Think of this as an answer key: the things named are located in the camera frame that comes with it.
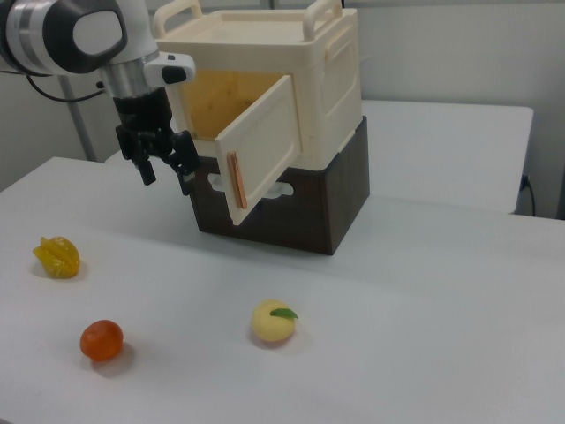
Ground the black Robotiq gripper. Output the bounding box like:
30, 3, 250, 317
112, 90, 200, 196

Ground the copper door handle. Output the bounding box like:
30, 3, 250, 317
225, 151, 249, 209

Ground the cream cabinet door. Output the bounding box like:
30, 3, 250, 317
215, 73, 305, 227

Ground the grey metal pole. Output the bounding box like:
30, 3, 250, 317
59, 74, 99, 163

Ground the yellow toy starfruit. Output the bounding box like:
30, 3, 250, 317
32, 236, 81, 280

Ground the cream plastic tray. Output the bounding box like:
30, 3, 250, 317
152, 0, 364, 171

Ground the dark brown storage box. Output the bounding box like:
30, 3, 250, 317
188, 115, 371, 256

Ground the orange toy mandarin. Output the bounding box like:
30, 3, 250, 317
79, 319, 124, 363

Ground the yellow toy peach with leaf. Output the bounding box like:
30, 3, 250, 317
250, 299, 299, 344

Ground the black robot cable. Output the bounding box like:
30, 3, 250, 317
25, 73, 108, 104

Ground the black plug with cable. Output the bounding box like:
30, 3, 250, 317
520, 174, 538, 217

